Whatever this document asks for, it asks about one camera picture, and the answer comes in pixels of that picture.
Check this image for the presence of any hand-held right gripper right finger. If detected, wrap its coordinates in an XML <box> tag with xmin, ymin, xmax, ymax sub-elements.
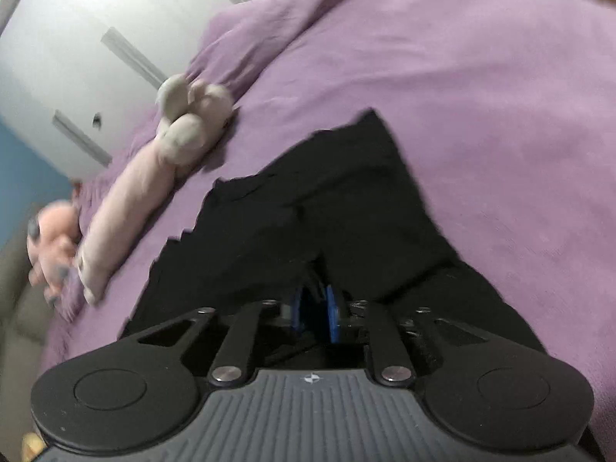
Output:
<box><xmin>325</xmin><ymin>284</ymin><xmax>486</xmax><ymax>388</ymax></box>

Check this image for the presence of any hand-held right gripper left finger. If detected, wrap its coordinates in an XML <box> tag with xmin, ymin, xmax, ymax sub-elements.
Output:
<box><xmin>120</xmin><ymin>288</ymin><xmax>315</xmax><ymax>388</ymax></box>

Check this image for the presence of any long cream plush toy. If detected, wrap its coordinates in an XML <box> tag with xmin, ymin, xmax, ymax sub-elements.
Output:
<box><xmin>74</xmin><ymin>74</ymin><xmax>236</xmax><ymax>305</ymax></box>

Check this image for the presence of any pink plush toy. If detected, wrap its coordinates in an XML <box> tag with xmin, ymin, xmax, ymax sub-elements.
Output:
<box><xmin>26</xmin><ymin>199</ymin><xmax>84</xmax><ymax>310</ymax></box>

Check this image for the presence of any black shirt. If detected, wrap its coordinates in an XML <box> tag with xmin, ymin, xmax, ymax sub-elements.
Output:
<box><xmin>118</xmin><ymin>108</ymin><xmax>549</xmax><ymax>362</ymax></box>

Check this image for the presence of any purple blanket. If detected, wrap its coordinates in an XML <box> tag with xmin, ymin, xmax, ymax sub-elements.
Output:
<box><xmin>41</xmin><ymin>0</ymin><xmax>616</xmax><ymax>458</ymax></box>

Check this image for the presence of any grey headboard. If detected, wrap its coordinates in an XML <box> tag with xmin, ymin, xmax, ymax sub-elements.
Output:
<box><xmin>0</xmin><ymin>228</ymin><xmax>63</xmax><ymax>347</ymax></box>

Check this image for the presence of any white wardrobe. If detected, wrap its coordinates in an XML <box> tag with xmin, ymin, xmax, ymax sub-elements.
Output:
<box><xmin>0</xmin><ymin>0</ymin><xmax>309</xmax><ymax>184</ymax></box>

